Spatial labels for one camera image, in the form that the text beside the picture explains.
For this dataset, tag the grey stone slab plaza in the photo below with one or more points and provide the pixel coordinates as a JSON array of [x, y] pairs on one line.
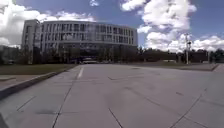
[[126, 100]]

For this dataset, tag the large glass-fronted building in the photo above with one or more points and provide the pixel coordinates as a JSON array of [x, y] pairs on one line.
[[83, 33]]

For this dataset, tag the row of trees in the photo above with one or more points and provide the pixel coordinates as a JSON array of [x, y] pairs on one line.
[[156, 56]]

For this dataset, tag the raised grass bed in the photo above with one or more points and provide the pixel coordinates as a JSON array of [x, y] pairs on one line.
[[186, 66]]

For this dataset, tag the pole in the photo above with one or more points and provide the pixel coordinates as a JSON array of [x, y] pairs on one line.
[[187, 50]]

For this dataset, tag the grass field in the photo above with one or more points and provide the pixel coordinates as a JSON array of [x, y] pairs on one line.
[[30, 69]]

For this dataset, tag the grey stone kerb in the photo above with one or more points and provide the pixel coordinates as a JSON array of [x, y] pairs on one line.
[[20, 86]]

